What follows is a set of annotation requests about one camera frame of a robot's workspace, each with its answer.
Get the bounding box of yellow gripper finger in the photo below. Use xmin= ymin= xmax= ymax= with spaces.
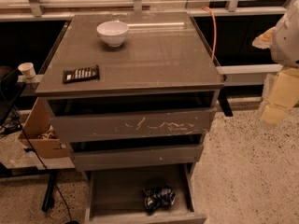
xmin=252 ymin=27 xmax=276 ymax=49

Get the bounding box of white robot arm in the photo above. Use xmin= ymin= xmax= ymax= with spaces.
xmin=252 ymin=1 xmax=299 ymax=68

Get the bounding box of grey drawer cabinet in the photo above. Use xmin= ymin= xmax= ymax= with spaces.
xmin=35 ymin=11 xmax=225 ymax=173

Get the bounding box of top grey drawer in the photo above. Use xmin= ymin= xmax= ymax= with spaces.
xmin=51 ymin=108 xmax=216 ymax=143

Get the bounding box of bottom open grey drawer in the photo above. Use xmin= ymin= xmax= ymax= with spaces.
xmin=85 ymin=164 xmax=206 ymax=224

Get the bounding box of middle grey drawer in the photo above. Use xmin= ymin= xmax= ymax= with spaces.
xmin=70 ymin=144 xmax=204 ymax=171

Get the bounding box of white ceramic bowl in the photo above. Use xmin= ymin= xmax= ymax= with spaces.
xmin=96 ymin=21 xmax=129 ymax=47

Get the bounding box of dark chocolate bar wrapper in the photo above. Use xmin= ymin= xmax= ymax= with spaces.
xmin=63 ymin=65 xmax=100 ymax=84

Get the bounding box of white paper cup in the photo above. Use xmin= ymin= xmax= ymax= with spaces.
xmin=18 ymin=63 xmax=36 ymax=79

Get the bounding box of cardboard box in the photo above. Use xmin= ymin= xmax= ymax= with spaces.
xmin=18 ymin=98 xmax=69 ymax=159

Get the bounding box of black table leg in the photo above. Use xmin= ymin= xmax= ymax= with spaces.
xmin=41 ymin=170 xmax=58 ymax=213

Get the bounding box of orange cable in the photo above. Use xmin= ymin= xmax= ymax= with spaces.
xmin=200 ymin=6 xmax=218 ymax=62

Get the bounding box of black cable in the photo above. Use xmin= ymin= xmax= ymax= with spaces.
xmin=0 ymin=87 xmax=78 ymax=224

